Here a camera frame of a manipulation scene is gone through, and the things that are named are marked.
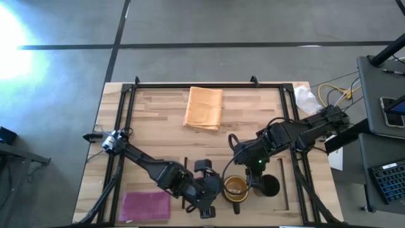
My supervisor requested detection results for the folded orange cloth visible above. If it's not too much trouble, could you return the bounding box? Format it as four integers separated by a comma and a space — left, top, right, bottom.
183, 86, 224, 132

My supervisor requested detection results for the yellow cable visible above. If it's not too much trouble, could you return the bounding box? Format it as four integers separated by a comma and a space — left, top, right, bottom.
317, 82, 361, 109

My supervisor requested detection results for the backlit keyboard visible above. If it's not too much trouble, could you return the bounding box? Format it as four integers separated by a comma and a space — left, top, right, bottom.
368, 161, 405, 205

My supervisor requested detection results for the black device with blue light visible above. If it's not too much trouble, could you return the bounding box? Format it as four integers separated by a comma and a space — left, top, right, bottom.
0, 125, 18, 146

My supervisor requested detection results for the black beam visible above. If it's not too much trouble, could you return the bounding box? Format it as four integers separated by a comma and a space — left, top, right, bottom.
324, 118, 371, 155

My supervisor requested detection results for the grey desk top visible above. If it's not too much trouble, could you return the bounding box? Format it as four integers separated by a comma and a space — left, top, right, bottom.
356, 55, 405, 140

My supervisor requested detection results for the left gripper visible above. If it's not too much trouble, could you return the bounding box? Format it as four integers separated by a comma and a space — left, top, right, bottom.
189, 159, 224, 220

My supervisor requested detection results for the yellow mug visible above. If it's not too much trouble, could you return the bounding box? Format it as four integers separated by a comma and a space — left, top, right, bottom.
221, 175, 251, 215

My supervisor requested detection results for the tall black cup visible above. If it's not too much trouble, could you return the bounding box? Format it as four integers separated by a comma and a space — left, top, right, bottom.
252, 174, 281, 198

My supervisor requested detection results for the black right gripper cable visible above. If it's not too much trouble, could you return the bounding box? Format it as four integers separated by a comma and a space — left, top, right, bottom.
221, 132, 254, 196

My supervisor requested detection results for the crumpled clear plastic bag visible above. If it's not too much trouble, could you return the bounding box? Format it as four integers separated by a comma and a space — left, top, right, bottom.
293, 85, 323, 116

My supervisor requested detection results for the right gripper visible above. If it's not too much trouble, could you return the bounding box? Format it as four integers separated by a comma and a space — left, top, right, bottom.
233, 136, 277, 191

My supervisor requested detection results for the white paper sheet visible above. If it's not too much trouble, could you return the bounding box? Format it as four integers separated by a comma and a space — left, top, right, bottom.
325, 134, 344, 172

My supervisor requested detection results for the smartphone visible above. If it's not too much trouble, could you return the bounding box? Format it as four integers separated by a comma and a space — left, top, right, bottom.
380, 94, 405, 129

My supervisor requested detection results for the white cable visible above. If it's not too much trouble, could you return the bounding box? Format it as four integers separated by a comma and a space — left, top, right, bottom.
333, 79, 362, 108

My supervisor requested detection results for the black aluminium frame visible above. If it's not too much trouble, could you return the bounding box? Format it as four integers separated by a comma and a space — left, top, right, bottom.
75, 75, 346, 227

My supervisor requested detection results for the grey side table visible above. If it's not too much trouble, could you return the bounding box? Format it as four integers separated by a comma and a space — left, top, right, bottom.
359, 132, 405, 216

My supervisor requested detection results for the purple cloth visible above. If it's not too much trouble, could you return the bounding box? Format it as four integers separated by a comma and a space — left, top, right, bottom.
118, 190, 171, 222

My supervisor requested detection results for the black pole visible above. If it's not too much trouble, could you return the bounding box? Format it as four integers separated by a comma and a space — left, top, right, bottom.
370, 33, 405, 67

